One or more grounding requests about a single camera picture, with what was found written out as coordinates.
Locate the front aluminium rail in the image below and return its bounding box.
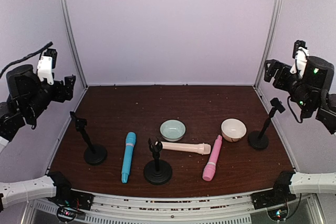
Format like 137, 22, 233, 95
19, 190, 326, 223

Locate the cream toy microphone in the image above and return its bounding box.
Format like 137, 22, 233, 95
161, 142, 212, 155

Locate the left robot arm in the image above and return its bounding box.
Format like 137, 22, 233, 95
1, 64, 76, 209

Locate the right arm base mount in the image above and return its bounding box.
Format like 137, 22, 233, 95
251, 171, 298, 223

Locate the blue toy microphone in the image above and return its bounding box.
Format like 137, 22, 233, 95
121, 132, 137, 184

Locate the pink toy microphone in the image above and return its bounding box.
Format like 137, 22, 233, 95
202, 135, 223, 182

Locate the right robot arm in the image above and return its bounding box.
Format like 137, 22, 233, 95
264, 56, 335, 195

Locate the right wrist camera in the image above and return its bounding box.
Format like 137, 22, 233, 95
290, 40, 310, 78

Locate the left aluminium frame post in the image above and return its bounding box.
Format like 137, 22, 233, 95
60, 0, 88, 89

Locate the aluminium frame post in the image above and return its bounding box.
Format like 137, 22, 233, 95
254, 0, 283, 90
60, 0, 88, 89

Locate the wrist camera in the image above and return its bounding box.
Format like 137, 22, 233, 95
290, 40, 310, 78
36, 48, 58, 86

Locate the white ceramic bowl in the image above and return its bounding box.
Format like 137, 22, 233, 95
220, 119, 247, 143

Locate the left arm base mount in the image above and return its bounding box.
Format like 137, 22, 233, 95
47, 172, 94, 223

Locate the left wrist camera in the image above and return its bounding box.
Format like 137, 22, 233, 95
36, 48, 58, 86

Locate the black microphone stand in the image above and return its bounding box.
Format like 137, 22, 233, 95
69, 111, 108, 166
143, 137, 173, 185
248, 98, 286, 150

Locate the light green ceramic bowl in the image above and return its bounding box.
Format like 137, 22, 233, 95
160, 120, 186, 142

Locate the right aluminium frame post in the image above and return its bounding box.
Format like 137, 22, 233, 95
254, 0, 283, 90

